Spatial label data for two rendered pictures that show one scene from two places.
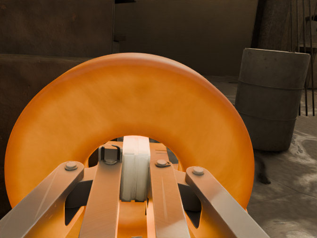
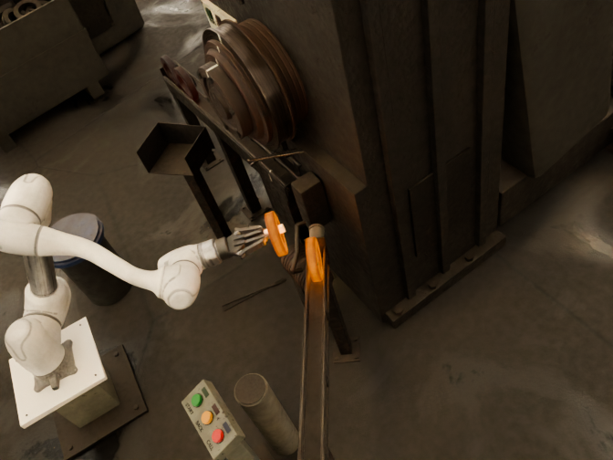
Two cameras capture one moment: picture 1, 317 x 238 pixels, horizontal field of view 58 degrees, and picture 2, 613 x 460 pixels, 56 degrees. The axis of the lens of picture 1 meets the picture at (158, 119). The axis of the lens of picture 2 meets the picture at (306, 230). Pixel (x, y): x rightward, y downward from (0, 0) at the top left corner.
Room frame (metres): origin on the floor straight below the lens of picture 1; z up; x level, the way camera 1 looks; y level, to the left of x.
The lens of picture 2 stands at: (0.45, -1.27, 2.32)
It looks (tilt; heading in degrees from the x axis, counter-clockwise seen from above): 49 degrees down; 98
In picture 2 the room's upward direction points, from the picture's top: 19 degrees counter-clockwise
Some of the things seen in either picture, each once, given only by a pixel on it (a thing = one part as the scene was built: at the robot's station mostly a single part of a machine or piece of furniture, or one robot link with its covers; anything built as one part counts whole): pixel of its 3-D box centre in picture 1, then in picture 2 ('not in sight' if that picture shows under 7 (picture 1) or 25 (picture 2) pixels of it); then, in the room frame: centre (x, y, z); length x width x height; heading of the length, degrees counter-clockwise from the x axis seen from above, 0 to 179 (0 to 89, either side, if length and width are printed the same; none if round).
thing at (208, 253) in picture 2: not in sight; (211, 253); (-0.06, -0.01, 0.83); 0.09 x 0.06 x 0.09; 96
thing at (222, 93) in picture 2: not in sight; (224, 101); (0.09, 0.41, 1.11); 0.28 x 0.06 x 0.28; 118
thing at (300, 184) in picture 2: not in sight; (312, 202); (0.30, 0.26, 0.68); 0.11 x 0.08 x 0.24; 28
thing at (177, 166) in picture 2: not in sight; (198, 193); (-0.28, 0.79, 0.36); 0.26 x 0.20 x 0.72; 153
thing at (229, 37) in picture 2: not in sight; (247, 88); (0.18, 0.46, 1.11); 0.47 x 0.06 x 0.47; 118
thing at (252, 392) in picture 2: not in sight; (269, 417); (-0.03, -0.37, 0.26); 0.12 x 0.12 x 0.52
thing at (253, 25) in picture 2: not in sight; (266, 76); (0.25, 0.50, 1.11); 0.47 x 0.10 x 0.47; 118
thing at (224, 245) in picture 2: not in sight; (231, 245); (0.02, 0.00, 0.84); 0.09 x 0.08 x 0.07; 6
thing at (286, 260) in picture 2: not in sight; (316, 296); (0.22, 0.10, 0.27); 0.22 x 0.13 x 0.53; 118
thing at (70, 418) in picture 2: not in sight; (79, 386); (-0.90, -0.02, 0.16); 0.40 x 0.40 x 0.31; 23
